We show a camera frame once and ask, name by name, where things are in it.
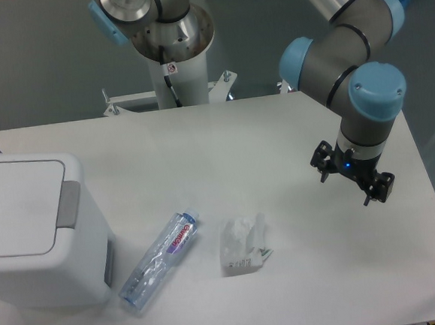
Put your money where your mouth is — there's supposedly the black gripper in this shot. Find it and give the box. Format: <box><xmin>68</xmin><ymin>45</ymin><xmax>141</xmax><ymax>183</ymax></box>
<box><xmin>310</xmin><ymin>140</ymin><xmax>395</xmax><ymax>206</ymax></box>

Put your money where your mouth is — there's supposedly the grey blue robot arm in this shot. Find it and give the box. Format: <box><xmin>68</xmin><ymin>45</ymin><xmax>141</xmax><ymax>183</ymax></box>
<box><xmin>88</xmin><ymin>0</ymin><xmax>407</xmax><ymax>202</ymax></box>

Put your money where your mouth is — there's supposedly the white trash can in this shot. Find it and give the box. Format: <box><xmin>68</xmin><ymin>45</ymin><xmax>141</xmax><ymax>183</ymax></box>
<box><xmin>0</xmin><ymin>152</ymin><xmax>115</xmax><ymax>308</ymax></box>

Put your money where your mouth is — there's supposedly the white tissue pack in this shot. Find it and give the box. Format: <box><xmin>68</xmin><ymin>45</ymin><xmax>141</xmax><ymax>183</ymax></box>
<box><xmin>219</xmin><ymin>212</ymin><xmax>273</xmax><ymax>277</ymax></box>

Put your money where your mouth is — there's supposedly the clear plastic water bottle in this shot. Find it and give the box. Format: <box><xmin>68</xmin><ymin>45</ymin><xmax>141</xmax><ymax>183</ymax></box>
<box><xmin>119</xmin><ymin>207</ymin><xmax>199</xmax><ymax>311</ymax></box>

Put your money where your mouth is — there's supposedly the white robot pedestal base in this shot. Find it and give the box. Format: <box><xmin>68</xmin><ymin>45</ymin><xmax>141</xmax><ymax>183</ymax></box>
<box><xmin>94</xmin><ymin>2</ymin><xmax>241</xmax><ymax>118</ymax></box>

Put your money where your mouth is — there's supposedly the black base cable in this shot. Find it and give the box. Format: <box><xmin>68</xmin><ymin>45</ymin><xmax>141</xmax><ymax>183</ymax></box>
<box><xmin>158</xmin><ymin>44</ymin><xmax>183</xmax><ymax>110</ymax></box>

